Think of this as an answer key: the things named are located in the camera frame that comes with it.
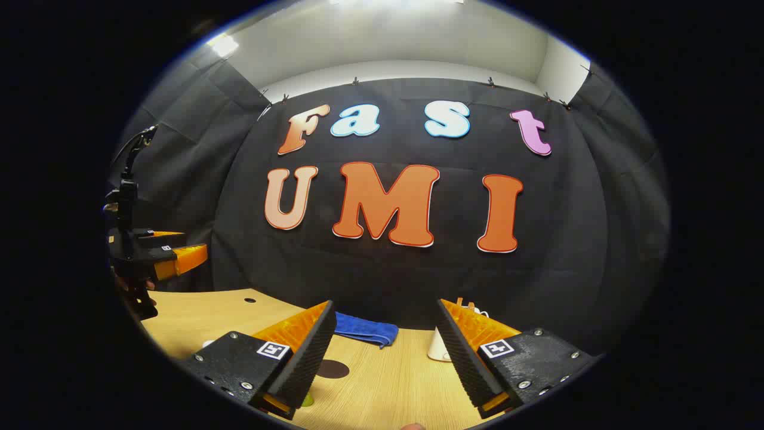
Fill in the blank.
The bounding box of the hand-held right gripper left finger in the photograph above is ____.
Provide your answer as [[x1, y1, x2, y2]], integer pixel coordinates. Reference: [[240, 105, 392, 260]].
[[179, 300, 338, 420]]

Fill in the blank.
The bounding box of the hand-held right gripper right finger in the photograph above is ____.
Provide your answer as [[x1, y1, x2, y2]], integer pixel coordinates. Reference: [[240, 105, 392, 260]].
[[436, 299, 600, 419]]

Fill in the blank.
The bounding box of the white toaster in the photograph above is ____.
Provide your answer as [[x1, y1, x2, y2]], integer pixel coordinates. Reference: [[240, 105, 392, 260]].
[[427, 302, 490, 363]]

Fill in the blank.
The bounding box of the blue folded towel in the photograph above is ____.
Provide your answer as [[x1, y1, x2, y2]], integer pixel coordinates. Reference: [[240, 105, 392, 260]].
[[334, 312, 399, 349]]

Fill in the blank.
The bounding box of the black cable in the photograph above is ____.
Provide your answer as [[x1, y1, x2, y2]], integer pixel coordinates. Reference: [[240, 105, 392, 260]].
[[113, 124, 159, 180]]

